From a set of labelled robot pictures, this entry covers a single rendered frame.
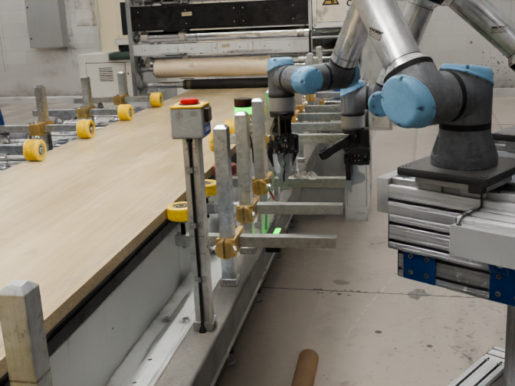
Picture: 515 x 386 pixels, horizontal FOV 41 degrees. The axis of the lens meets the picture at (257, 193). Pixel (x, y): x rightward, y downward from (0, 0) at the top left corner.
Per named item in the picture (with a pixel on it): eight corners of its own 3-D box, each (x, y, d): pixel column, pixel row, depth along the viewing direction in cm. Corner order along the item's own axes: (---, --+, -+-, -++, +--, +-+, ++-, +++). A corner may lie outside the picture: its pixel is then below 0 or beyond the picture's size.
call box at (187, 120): (211, 135, 151) (209, 100, 149) (203, 142, 144) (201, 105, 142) (181, 136, 152) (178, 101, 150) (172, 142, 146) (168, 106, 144)
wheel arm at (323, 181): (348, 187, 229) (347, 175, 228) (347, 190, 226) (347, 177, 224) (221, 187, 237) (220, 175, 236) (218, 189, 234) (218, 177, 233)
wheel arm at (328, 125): (355, 129, 273) (355, 119, 273) (355, 130, 270) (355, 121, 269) (232, 130, 283) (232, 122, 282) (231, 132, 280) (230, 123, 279)
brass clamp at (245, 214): (262, 210, 214) (261, 195, 212) (254, 224, 201) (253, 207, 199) (243, 210, 215) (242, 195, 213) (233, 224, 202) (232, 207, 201)
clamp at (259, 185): (273, 184, 237) (273, 171, 236) (267, 195, 224) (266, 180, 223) (257, 184, 238) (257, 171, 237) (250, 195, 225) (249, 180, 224)
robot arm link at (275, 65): (277, 59, 189) (260, 58, 197) (278, 99, 192) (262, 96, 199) (300, 57, 193) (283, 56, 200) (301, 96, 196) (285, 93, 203)
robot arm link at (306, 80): (334, 63, 186) (310, 62, 195) (300, 67, 181) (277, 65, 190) (335, 93, 188) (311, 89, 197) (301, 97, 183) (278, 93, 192)
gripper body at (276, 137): (273, 156, 197) (272, 115, 194) (268, 151, 205) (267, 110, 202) (300, 155, 198) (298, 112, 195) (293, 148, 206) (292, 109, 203)
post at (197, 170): (217, 323, 162) (205, 134, 150) (211, 332, 157) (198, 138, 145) (198, 322, 162) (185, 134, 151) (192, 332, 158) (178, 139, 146)
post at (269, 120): (280, 217, 258) (276, 89, 246) (279, 220, 255) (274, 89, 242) (271, 217, 259) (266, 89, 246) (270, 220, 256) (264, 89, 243)
